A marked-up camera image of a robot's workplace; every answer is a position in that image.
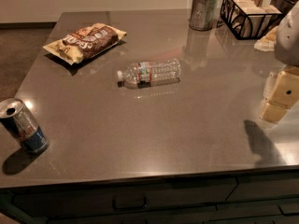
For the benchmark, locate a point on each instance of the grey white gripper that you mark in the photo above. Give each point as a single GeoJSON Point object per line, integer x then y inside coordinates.
{"type": "Point", "coordinates": [288, 40]}

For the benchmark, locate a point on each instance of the clear plastic water bottle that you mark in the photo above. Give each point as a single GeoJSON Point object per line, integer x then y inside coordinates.
{"type": "Point", "coordinates": [151, 73]}

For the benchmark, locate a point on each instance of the dark right drawer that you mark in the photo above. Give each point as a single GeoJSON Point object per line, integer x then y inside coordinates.
{"type": "Point", "coordinates": [265, 187]}

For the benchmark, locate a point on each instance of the galvanized metal utensil cup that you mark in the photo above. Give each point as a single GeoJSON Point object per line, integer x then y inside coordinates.
{"type": "Point", "coordinates": [202, 14]}

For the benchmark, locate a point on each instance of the brown yellow chip bag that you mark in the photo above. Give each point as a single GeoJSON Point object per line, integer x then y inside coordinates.
{"type": "Point", "coordinates": [85, 43]}

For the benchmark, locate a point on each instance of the silver blue energy drink can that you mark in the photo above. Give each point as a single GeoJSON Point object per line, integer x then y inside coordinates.
{"type": "Point", "coordinates": [22, 125]}

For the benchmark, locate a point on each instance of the black wire basket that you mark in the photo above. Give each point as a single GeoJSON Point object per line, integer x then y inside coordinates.
{"type": "Point", "coordinates": [248, 19]}

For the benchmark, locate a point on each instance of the dark drawer with handle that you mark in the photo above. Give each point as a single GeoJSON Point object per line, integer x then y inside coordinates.
{"type": "Point", "coordinates": [94, 202]}

